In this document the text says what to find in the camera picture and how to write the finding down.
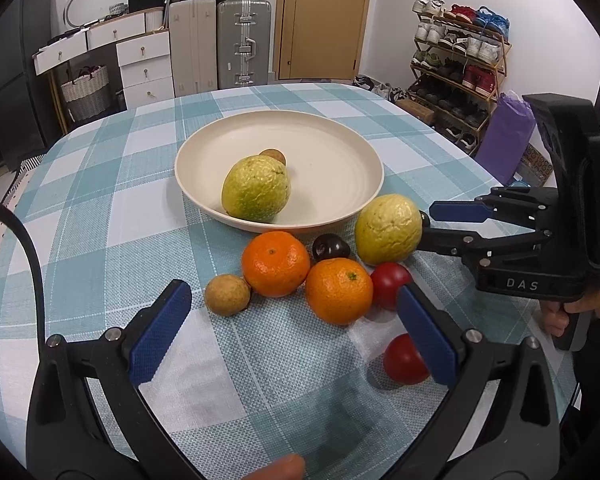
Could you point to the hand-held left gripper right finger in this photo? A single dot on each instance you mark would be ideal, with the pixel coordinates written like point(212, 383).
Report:
point(427, 335)

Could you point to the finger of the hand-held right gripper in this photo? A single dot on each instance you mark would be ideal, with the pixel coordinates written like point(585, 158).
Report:
point(450, 242)
point(455, 210)

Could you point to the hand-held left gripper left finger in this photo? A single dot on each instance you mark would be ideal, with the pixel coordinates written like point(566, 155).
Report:
point(160, 330)

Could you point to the dark purple plum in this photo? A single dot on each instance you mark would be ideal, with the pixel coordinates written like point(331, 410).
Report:
point(331, 247)
point(424, 219)

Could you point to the red tomato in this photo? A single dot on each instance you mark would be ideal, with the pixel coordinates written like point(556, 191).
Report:
point(390, 282)
point(402, 360)

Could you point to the yellow-green guava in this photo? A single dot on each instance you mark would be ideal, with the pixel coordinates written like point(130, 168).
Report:
point(256, 187)
point(387, 230)

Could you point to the brown kiwi-like fruit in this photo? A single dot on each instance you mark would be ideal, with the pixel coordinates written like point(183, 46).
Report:
point(227, 295)

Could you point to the orange tangerine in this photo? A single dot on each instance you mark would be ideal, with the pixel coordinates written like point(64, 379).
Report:
point(339, 290)
point(276, 262)

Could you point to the cream round plate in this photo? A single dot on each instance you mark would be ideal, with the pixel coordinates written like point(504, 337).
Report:
point(330, 160)

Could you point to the person's right hand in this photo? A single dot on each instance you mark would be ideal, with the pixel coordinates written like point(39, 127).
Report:
point(555, 320)

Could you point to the person's left hand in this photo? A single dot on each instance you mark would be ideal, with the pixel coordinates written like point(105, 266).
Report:
point(280, 467)

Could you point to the patterned brown box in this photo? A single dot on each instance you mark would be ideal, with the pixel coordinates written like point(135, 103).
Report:
point(535, 165)

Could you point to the purple bag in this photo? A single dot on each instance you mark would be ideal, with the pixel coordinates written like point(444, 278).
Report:
point(505, 135)

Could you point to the cardboard box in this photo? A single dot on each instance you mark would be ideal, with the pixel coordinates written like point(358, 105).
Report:
point(416, 111)

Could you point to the teal checked tablecloth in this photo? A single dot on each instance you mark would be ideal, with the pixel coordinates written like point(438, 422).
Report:
point(130, 210)

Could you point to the wooden shoe rack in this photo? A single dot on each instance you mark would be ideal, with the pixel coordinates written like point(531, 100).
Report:
point(500, 90)

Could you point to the scattered sneakers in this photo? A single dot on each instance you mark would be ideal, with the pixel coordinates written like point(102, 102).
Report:
point(377, 89)

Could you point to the rows of shoes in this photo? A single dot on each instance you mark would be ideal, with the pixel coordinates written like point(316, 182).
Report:
point(460, 45)

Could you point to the small brown longan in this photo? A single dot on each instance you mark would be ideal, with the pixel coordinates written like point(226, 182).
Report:
point(274, 155)

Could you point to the wooden door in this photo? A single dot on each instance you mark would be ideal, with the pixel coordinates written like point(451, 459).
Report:
point(325, 20)

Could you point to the wicker laundry basket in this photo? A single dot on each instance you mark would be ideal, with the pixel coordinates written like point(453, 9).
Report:
point(86, 95)

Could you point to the white drawer chest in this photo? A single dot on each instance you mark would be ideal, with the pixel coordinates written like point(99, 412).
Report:
point(145, 67)

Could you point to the silver suitcase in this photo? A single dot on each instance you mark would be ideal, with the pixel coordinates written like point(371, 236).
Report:
point(244, 45)

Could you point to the dark refrigerator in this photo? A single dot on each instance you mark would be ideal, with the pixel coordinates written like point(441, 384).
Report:
point(10, 100)

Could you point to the beige suitcase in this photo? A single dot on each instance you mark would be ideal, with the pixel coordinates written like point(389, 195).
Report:
point(192, 50)

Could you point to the white desk with drawers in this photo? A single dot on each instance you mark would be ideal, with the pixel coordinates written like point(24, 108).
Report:
point(110, 30)

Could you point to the white ribbed canister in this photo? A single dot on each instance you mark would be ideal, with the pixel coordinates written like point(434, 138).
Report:
point(155, 19)

